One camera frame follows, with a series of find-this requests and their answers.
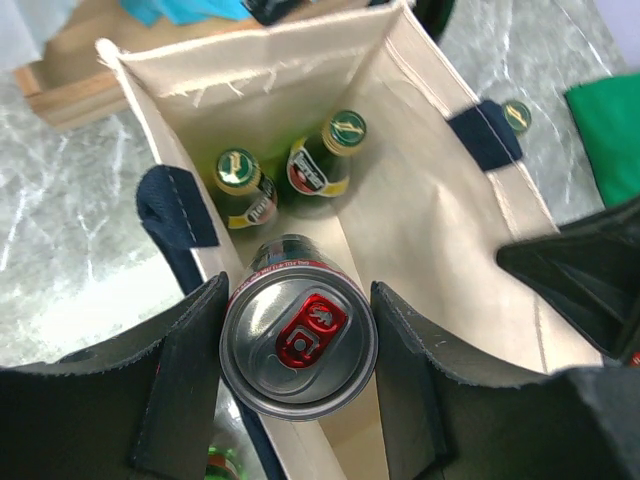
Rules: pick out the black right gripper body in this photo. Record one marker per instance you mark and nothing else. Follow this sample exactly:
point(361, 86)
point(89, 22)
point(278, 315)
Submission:
point(589, 273)

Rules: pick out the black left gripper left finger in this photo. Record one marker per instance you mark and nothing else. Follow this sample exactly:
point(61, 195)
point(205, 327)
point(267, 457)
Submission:
point(137, 406)

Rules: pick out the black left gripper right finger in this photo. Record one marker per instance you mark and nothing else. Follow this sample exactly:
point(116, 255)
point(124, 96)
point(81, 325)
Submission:
point(451, 411)

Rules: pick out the silver beverage can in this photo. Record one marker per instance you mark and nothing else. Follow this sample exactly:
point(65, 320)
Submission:
point(299, 339)

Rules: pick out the cream canvas tote bag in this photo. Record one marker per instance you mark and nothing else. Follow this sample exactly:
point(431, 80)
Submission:
point(423, 218)

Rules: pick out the green bottle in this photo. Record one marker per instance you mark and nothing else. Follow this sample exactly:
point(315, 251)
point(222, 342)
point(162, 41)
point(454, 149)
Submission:
point(245, 197)
point(517, 115)
point(318, 167)

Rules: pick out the cola glass bottle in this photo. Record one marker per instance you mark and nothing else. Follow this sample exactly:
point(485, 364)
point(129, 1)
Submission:
point(434, 15)

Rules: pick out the front left cola bottle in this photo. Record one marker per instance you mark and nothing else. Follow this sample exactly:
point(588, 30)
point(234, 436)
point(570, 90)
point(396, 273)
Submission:
point(222, 464)

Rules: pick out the green cloth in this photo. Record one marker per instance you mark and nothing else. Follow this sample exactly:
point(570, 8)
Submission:
point(606, 115)

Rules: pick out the wooden clothes rack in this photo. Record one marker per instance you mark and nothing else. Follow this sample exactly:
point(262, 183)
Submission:
point(70, 87)

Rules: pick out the teal shirt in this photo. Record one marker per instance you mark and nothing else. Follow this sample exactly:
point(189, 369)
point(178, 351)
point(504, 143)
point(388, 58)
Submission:
point(184, 12)

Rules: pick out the white pleated garment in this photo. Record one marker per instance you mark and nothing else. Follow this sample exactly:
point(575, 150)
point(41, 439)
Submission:
point(27, 26)

